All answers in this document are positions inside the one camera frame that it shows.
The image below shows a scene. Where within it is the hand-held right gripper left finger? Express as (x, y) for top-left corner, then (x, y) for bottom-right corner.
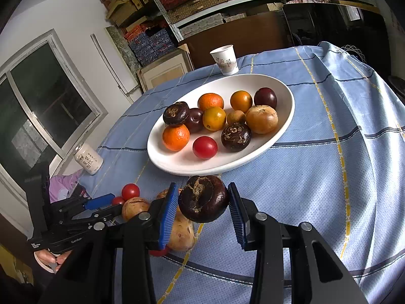
(38, 182), (180, 304)

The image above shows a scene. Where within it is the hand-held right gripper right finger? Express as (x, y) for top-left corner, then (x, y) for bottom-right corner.
(227, 182), (369, 304)

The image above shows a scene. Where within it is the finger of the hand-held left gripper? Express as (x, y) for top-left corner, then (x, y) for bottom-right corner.
(63, 193), (116, 216)
(82, 203), (125, 226)

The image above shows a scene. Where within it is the tan striped round fruit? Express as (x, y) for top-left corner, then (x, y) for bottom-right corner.
(121, 197), (150, 222)

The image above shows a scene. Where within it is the dark brown water chestnut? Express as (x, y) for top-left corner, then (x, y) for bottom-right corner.
(220, 122), (252, 153)
(163, 101), (190, 126)
(178, 175), (230, 224)

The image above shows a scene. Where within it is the white oval plate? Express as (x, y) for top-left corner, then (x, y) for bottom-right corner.
(147, 74), (295, 176)

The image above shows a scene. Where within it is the orange mandarin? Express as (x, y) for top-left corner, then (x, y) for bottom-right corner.
(197, 92), (225, 112)
(162, 124), (191, 152)

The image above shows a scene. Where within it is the dark red plum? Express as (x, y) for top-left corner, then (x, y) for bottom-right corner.
(253, 87), (278, 110)
(184, 108), (205, 134)

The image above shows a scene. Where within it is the small tan round fruit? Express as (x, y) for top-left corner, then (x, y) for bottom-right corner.
(226, 110), (247, 126)

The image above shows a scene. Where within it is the large tan round fruit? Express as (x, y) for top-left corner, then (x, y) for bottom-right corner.
(245, 104), (279, 135)

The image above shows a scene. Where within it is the yellow-orange round fruit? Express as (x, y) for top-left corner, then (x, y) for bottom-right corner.
(202, 106), (227, 131)
(230, 90), (253, 113)

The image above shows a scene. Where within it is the person's left forearm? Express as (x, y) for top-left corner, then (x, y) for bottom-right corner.
(0, 268), (55, 304)

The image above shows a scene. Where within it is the person's left hand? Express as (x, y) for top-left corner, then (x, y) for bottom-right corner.
(34, 249), (73, 273)

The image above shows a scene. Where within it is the tan oblong fruit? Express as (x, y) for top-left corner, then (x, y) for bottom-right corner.
(156, 188), (196, 251)

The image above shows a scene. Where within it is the pink cloth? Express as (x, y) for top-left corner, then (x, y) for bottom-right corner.
(49, 169), (85, 202)

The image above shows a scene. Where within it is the white drink can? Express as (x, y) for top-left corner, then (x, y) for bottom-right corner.
(73, 143), (104, 176)

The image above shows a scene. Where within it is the blue checked tablecloth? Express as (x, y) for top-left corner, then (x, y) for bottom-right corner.
(76, 41), (405, 304)

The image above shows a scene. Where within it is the white sliding window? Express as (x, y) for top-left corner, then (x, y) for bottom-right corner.
(0, 30), (109, 197)

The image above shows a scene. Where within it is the white leaning strip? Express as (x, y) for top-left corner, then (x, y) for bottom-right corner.
(91, 33), (134, 97)

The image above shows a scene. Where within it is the green marble slab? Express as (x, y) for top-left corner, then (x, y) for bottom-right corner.
(106, 25), (143, 80)

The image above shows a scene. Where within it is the white paper cup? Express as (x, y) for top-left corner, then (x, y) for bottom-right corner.
(209, 44), (240, 76)

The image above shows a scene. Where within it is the stack of blue patterned boxes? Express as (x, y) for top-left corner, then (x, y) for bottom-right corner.
(125, 27), (178, 68)

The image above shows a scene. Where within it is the brown wooden board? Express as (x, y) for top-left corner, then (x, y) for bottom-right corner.
(179, 14), (293, 69)

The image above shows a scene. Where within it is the white metal shelf rack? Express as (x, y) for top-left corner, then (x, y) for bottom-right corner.
(101, 0), (380, 43)

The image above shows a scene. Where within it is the stack of brown flat boxes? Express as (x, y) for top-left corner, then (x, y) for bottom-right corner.
(101, 0), (149, 26)

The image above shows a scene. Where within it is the black glossy panel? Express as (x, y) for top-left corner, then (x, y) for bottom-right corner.
(281, 0), (385, 50)

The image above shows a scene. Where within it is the wooden picture frame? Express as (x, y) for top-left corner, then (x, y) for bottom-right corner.
(137, 50), (194, 93)

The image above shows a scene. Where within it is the white wire frame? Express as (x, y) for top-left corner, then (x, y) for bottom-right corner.
(341, 44), (368, 65)

